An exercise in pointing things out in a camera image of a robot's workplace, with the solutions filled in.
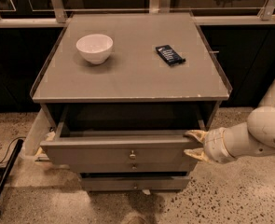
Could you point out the black metal bar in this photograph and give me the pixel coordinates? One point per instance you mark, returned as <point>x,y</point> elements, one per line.
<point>3,178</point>

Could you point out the grey top drawer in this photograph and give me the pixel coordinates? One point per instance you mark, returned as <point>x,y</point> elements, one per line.
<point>115,133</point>

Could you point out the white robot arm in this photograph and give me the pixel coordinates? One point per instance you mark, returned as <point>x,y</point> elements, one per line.
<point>255,137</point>

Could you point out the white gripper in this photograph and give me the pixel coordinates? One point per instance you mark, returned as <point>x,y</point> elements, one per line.
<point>217,144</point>

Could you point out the grey bottom drawer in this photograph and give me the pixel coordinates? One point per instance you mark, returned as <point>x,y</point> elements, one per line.
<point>134,183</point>

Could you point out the clear plastic storage bin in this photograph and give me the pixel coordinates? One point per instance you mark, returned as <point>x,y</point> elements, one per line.
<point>40,131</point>

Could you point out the metal railing frame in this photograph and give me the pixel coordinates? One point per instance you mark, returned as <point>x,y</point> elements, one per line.
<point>57,13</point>

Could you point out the dark blue snack packet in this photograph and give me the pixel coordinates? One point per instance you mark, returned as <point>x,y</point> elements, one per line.
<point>169,55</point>

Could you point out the white ceramic bowl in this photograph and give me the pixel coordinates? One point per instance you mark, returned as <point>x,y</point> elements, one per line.
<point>95,48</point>

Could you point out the grey drawer cabinet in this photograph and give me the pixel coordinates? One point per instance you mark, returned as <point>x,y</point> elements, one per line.
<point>133,73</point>

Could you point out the grey drawer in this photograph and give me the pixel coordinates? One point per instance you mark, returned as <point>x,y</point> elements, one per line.
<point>115,133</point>
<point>134,183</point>
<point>123,167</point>

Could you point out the grey middle drawer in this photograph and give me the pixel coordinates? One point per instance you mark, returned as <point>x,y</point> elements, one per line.
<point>123,167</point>

